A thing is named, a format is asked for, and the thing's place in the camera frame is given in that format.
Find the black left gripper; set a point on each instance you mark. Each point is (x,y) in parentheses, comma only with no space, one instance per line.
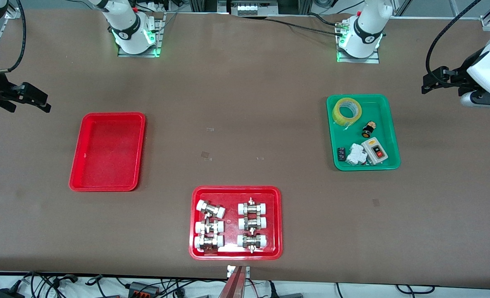
(457,77)

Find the yellow tape roll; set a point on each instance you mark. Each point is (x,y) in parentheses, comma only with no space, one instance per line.
(341,111)

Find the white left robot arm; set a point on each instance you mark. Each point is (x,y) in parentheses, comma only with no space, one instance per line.
(365,33)

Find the green plastic tray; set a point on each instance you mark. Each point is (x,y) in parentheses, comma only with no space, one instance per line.
(377,114)

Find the empty-type red plastic tray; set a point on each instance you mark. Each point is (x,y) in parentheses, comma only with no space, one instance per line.
(108,151)

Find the red tray with fittings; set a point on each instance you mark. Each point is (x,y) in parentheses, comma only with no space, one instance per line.
(231,223)

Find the black push button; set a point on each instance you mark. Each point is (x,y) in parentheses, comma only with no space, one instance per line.
(367,130)

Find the white circuit breaker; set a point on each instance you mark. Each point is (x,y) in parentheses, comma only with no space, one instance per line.
(356,155)

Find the small black relay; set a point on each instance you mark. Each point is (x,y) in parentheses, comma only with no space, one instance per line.
(341,154)

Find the black power adapter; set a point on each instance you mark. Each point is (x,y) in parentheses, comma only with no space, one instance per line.
(8,293)

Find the grey terminal block unit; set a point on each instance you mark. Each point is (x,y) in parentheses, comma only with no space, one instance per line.
(253,7)

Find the tilted white-capped brass fitting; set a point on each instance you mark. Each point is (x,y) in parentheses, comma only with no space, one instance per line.
(210,209)

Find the white-capped brass pipe fitting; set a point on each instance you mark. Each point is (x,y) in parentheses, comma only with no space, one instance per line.
(252,241)
(252,224)
(208,227)
(208,242)
(252,207)

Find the grey orange connector block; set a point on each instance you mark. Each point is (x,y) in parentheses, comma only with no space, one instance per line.
(143,288)

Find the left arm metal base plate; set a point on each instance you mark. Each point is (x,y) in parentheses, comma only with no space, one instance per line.
(373,59)

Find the white switch box red button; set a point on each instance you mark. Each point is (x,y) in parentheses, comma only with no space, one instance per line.
(375,151)

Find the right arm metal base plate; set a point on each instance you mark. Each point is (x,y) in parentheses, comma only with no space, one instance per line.
(158,33)

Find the silver metal mounting bracket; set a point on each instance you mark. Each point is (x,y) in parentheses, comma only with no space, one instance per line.
(230,271)

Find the red metal camera post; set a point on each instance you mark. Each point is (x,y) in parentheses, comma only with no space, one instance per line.
(234,285)

